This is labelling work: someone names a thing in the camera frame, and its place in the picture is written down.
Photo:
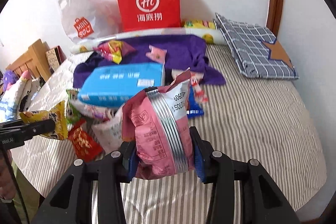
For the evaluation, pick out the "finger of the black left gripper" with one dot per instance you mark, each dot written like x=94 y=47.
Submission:
x=29 y=129

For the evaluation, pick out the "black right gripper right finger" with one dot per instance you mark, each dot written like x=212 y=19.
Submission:
x=242 y=188

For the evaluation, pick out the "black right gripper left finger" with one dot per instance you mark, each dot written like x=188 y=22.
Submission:
x=70 y=201

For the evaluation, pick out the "green snack packet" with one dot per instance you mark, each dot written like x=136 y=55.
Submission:
x=72 y=114

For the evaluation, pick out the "red gold snack packet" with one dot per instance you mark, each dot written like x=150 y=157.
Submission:
x=85 y=147

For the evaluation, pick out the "blue snack packet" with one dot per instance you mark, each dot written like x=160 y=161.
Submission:
x=193 y=108

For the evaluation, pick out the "pink silver snack packet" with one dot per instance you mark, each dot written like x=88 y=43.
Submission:
x=156 y=119

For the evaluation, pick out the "red white strawberry snack packet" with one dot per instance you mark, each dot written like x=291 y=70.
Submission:
x=199 y=93

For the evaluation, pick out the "person left hand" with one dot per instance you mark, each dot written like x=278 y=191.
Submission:
x=7 y=187

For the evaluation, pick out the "striped plush pillow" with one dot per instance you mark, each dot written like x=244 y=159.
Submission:
x=18 y=97

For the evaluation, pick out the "purple plush toy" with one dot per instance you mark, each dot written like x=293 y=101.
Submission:
x=9 y=78

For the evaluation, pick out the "wooden headboard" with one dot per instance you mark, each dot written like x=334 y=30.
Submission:
x=34 y=60

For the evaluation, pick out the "white pink snack packet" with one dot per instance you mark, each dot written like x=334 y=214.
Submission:
x=108 y=133

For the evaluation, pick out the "floral purple snack packet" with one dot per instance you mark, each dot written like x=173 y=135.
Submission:
x=92 y=111

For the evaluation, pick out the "blue tissue pack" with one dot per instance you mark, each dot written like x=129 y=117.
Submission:
x=112 y=86

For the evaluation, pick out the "pink yellow snack packet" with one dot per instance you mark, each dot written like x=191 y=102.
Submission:
x=114 y=50

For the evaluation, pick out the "white Miniso plastic bag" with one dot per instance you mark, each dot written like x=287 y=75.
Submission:
x=84 y=20

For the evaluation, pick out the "grey checked star cushion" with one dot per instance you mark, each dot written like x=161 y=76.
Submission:
x=256 y=50

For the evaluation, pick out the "small pink snack packet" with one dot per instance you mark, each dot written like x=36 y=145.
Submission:
x=156 y=54

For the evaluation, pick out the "yellow green snack bag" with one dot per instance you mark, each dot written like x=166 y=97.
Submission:
x=198 y=24

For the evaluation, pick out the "brown picture frame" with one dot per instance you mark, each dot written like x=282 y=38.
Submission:
x=55 y=57

